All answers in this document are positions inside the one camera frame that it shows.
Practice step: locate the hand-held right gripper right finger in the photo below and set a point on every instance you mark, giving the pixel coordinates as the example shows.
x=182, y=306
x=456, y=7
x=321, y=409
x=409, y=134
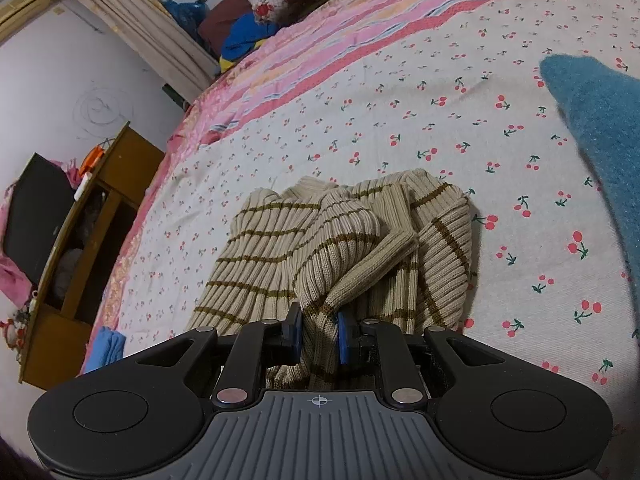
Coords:
x=344, y=340

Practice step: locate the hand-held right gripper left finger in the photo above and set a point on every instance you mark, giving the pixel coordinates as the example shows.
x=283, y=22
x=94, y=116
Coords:
x=295, y=335

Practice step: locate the beige striped ribbed sweater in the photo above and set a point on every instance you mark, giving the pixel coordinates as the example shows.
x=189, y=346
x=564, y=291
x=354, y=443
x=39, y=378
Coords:
x=260, y=245

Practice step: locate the light blue folded cloth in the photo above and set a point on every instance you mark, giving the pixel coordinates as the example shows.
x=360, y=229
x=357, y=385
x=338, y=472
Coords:
x=106, y=347

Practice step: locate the cherry print bed sheet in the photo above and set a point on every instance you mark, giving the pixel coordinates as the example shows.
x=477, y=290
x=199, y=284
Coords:
x=350, y=35
x=400, y=125

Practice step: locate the wooden cabinet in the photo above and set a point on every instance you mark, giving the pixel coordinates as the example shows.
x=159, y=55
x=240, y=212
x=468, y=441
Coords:
x=115, y=200

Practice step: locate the orange toy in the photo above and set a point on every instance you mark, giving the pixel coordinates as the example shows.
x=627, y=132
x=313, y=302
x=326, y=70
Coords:
x=95, y=156

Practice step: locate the small decorative ornament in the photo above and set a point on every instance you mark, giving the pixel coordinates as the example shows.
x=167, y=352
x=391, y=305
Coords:
x=12, y=335

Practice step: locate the blue and yellow cloth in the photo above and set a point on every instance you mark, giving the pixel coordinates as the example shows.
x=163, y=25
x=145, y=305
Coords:
x=245, y=40

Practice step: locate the teal fuzzy garment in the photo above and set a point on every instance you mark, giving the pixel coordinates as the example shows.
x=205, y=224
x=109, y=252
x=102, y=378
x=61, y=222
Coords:
x=600, y=120

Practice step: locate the blue plastic bag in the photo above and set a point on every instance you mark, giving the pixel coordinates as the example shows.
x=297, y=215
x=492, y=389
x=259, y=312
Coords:
x=185, y=12

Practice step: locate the beige curtain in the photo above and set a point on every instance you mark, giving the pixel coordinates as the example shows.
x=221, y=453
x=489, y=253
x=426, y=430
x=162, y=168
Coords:
x=145, y=25

